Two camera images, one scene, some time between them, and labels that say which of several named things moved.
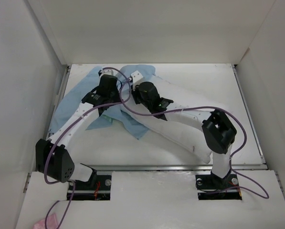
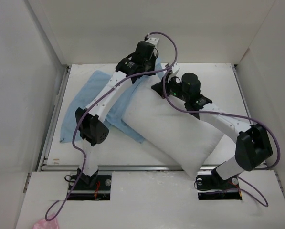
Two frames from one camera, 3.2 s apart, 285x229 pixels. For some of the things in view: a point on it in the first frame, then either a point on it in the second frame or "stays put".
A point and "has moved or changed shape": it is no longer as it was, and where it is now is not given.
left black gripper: [118, 98] to [153, 58]
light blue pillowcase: [74, 96] has moved or changed shape
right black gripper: [134, 92] to [158, 87]
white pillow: [178, 137] has moved or changed shape
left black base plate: [98, 188] stays put
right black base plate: [210, 187] stays put
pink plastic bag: [51, 223] stays put
